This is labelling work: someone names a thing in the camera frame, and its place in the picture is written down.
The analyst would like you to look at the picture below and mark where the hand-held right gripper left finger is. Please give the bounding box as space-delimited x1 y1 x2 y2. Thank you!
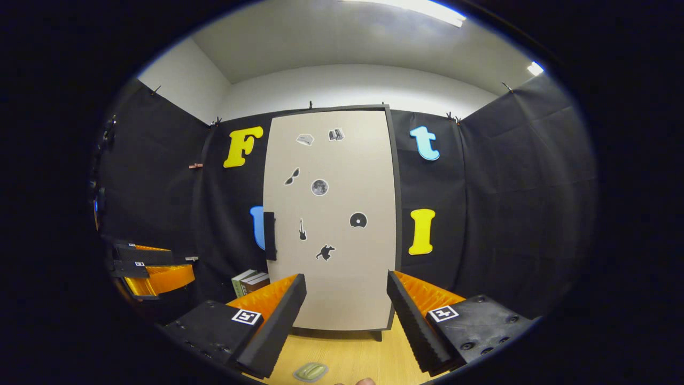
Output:
160 274 308 380

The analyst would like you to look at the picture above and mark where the green and white book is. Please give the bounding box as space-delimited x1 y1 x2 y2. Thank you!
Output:
231 268 258 299

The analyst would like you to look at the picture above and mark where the white and brown book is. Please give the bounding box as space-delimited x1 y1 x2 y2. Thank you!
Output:
240 272 268 295

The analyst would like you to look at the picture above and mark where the black backdrop cloth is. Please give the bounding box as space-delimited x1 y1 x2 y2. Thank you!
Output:
94 72 599 322

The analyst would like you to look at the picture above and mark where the light grey cabinet door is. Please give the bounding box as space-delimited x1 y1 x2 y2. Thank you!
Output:
262 110 398 332

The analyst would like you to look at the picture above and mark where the row of black cloth clips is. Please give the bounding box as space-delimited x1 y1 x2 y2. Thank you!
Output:
150 81 515 128

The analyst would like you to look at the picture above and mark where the dark grey cabinet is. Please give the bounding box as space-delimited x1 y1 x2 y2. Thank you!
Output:
261 104 403 342

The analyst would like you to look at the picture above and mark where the grey-green coaster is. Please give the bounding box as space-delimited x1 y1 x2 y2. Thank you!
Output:
292 361 330 383

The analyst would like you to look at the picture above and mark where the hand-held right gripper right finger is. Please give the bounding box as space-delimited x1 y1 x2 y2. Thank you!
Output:
386 270 538 376

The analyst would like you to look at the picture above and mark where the black door handle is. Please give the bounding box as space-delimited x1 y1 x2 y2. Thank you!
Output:
263 211 277 261

